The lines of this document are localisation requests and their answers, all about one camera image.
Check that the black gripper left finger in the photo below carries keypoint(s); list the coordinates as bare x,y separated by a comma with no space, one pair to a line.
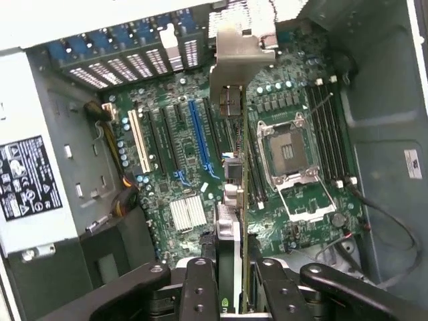
197,294

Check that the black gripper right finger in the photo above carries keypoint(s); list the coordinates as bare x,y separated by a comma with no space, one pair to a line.
277,294

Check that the metal socket cover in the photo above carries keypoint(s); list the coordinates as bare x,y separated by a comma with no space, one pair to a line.
314,215

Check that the blue expansion slot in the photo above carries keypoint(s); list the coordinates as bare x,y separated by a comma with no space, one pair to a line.
200,140

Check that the thin metal locking lever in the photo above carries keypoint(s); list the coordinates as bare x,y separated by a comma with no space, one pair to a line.
319,105

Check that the black RAM slot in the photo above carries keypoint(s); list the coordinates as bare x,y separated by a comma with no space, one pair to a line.
330,133
323,133
260,174
254,174
317,133
337,133

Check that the silver finned heat sink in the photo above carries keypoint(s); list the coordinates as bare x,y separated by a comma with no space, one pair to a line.
187,214

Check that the white expansion slot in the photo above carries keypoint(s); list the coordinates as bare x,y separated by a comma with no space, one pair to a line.
138,143

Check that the open grey PC case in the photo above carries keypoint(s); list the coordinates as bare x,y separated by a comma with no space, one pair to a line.
384,117

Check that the silver power supply unit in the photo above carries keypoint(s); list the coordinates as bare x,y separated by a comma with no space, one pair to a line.
33,100

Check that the black expansion slot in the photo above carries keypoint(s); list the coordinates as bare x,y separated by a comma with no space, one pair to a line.
215,123
151,140
168,140

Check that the green motherboard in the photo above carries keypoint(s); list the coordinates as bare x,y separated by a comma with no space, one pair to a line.
157,190

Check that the CPU socket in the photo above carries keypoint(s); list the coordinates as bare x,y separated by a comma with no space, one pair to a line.
287,150

